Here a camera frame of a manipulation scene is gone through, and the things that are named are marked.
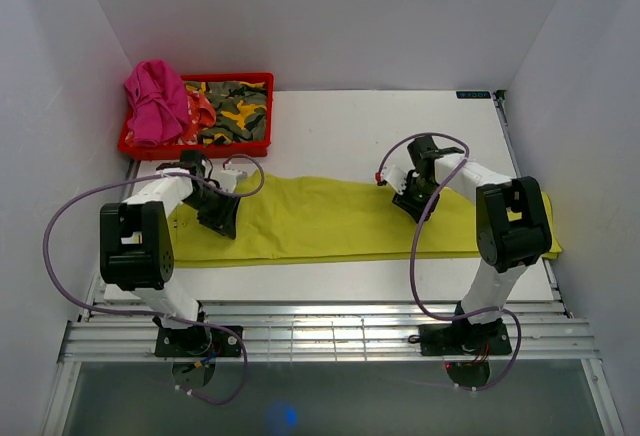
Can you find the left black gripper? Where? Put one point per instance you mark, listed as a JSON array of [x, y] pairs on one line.
[[223, 221]]

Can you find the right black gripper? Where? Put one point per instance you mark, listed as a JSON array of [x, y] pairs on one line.
[[405, 203]]

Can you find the yellow-green trousers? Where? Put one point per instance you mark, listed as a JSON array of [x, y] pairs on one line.
[[320, 220]]

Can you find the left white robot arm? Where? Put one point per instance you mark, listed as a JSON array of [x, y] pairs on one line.
[[136, 253]]

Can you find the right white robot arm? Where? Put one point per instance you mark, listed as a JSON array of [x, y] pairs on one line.
[[512, 232]]

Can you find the orange patterned garment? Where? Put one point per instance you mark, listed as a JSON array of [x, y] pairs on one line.
[[201, 116]]

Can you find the blue table label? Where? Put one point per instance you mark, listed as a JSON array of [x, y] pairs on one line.
[[473, 95]]

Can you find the camouflage garment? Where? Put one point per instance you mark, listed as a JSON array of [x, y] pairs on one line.
[[241, 111]]

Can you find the pink garment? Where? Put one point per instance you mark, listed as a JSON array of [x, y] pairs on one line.
[[158, 99]]

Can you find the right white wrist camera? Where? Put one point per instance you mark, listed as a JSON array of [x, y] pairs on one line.
[[392, 176]]

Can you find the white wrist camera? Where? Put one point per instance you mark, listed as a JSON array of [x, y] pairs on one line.
[[392, 176], [228, 181]]

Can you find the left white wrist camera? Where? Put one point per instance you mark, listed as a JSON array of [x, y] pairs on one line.
[[228, 181]]

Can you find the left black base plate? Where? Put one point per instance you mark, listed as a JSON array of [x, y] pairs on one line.
[[230, 341]]

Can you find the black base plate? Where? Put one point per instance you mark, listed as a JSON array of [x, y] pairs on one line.
[[448, 340], [230, 341]]

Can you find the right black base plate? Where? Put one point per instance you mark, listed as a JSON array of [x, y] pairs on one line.
[[448, 340]]

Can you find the aluminium rail frame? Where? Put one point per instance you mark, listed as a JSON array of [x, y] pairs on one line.
[[328, 343]]

